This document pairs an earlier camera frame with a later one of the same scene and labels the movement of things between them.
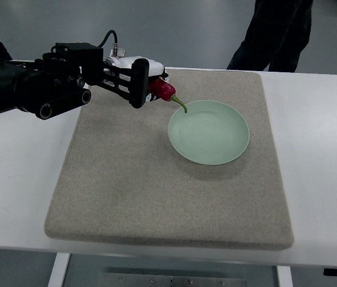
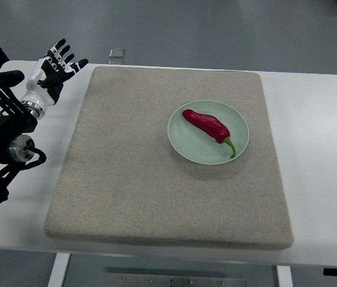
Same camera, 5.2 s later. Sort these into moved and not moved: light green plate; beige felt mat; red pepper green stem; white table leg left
Moved: red pepper green stem
Not moved: light green plate; beige felt mat; white table leg left
